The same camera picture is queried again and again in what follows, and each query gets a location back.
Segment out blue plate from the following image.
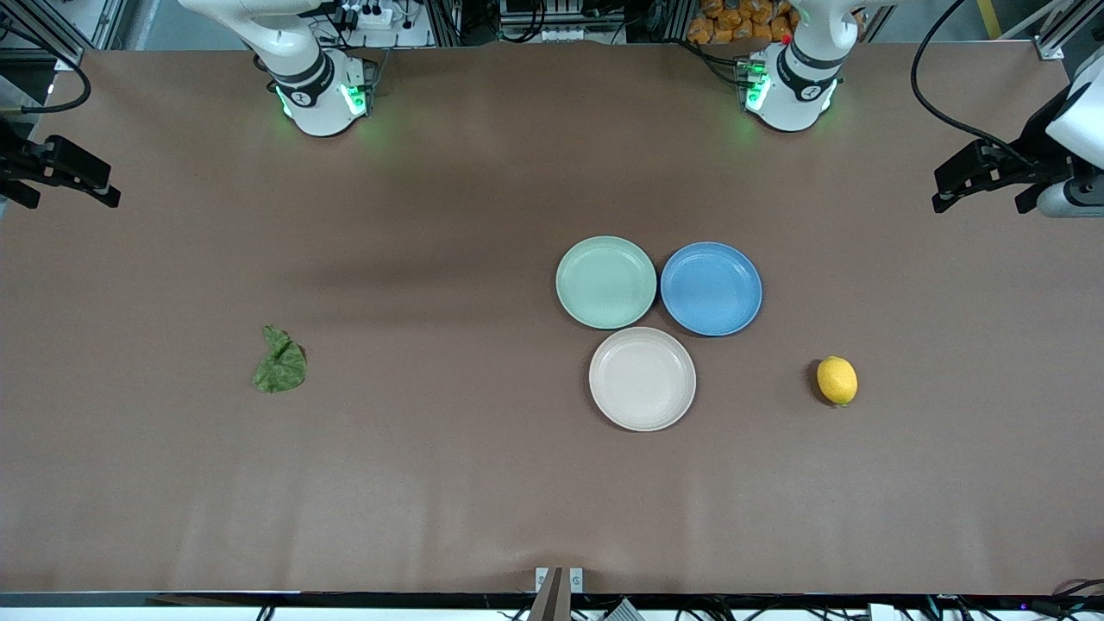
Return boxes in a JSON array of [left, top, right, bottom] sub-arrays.
[[660, 241, 764, 337]]

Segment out light green plate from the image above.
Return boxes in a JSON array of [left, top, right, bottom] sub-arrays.
[[555, 235, 659, 331]]

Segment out yellow lemon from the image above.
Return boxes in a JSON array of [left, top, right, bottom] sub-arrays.
[[816, 355, 859, 408]]

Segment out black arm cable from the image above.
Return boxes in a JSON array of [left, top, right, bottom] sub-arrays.
[[911, 0, 1040, 166], [0, 24, 92, 116]]

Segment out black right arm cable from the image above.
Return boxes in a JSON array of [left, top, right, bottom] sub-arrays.
[[0, 24, 92, 116]]

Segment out green lettuce leaf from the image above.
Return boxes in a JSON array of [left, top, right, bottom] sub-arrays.
[[252, 324, 308, 395]]

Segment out aluminium frame profile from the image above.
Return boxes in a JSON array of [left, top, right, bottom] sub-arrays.
[[1033, 0, 1104, 61], [0, 0, 132, 72]]

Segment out white power strip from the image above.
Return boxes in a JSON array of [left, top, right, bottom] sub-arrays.
[[343, 0, 396, 28]]

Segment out metal table edge bracket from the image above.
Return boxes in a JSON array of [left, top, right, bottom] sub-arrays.
[[533, 566, 586, 621]]

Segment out beige white plate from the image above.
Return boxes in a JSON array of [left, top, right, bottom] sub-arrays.
[[588, 326, 698, 433]]

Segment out bag of orange items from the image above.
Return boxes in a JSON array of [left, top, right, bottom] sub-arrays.
[[687, 0, 800, 46]]

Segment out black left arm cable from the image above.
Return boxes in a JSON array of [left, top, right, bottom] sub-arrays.
[[911, 0, 1040, 166]]

